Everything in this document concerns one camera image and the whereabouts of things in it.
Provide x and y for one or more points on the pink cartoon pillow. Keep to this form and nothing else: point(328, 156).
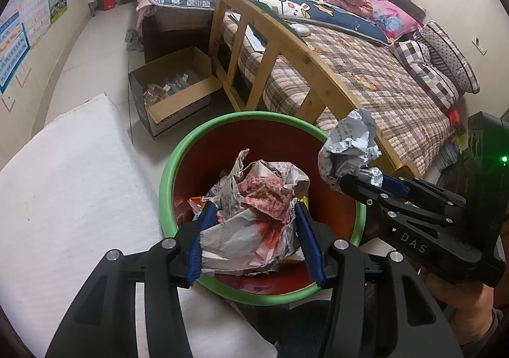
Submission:
point(391, 16)

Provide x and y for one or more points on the person's right forearm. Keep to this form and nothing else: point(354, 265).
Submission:
point(485, 328)

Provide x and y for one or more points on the grey shoes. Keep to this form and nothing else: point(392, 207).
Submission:
point(134, 39)

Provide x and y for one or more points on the white flat box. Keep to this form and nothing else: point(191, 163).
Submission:
point(254, 37)

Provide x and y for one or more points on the orange snack bag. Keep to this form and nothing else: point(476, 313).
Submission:
point(197, 205)

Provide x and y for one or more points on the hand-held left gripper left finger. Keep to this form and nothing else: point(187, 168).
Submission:
point(201, 240)

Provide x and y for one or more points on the white wall socket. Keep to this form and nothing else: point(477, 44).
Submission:
point(8, 102)
point(24, 75)

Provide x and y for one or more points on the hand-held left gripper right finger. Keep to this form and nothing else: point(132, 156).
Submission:
point(309, 242)

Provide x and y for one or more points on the pile of clear packets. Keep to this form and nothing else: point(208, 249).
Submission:
point(167, 87)

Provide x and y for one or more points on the stack of books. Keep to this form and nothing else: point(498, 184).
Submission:
point(451, 155)

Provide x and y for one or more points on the white chart wall poster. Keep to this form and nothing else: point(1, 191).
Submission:
point(34, 8)

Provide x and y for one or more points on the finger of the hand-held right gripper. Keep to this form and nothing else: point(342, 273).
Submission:
point(395, 187)
point(362, 187)

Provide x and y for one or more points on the purple checkered pillow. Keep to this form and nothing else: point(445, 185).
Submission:
point(429, 71)

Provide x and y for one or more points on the green rimmed red bin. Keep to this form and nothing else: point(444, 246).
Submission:
point(278, 135)

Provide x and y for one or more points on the grey dotted pillow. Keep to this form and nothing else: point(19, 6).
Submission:
point(453, 51)

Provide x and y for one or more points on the grey paper ball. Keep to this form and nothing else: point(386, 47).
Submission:
point(350, 143)

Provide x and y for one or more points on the blue cartoon blanket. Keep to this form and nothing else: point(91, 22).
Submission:
point(338, 16)

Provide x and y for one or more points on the newspaper ball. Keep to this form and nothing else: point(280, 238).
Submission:
point(232, 183)

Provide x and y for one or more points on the cardboard box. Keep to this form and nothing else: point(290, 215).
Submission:
point(187, 99)

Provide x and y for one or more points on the person's right hand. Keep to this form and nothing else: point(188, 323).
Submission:
point(461, 302)

